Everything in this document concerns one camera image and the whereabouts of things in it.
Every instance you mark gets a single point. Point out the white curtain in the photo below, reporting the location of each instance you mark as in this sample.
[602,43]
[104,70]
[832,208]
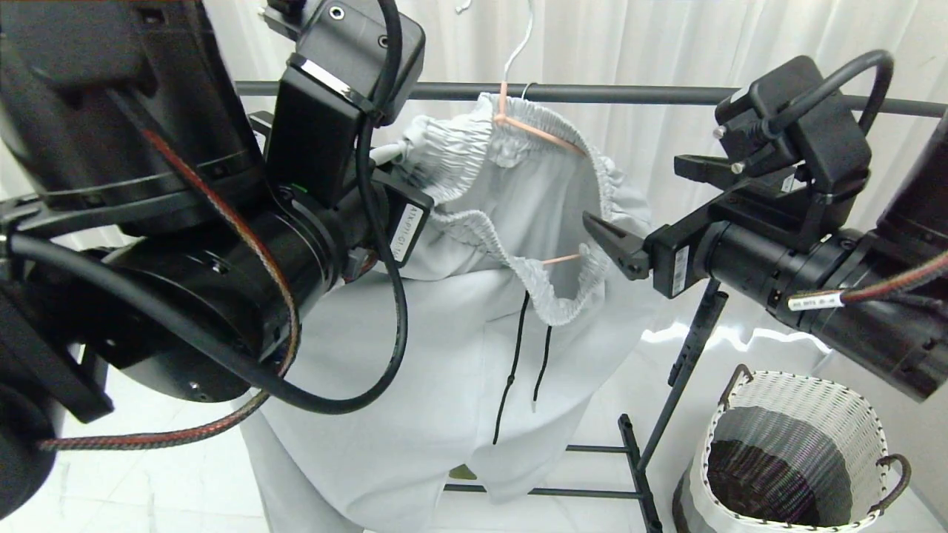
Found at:
[666,37]

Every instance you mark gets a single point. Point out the pale grey shorts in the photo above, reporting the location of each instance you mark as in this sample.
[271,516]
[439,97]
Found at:
[444,355]

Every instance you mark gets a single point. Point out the white laundry basket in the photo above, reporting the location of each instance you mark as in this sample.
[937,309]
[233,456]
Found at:
[807,400]

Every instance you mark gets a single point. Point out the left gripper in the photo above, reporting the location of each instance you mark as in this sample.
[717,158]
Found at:
[415,211]

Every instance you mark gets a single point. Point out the black clothes rack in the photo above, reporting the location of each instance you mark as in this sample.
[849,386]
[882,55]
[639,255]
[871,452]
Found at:
[629,94]

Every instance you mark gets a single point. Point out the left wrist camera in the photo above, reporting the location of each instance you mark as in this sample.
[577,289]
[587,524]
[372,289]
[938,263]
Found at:
[318,126]

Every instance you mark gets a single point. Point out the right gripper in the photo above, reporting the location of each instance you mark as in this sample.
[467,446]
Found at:
[740,259]

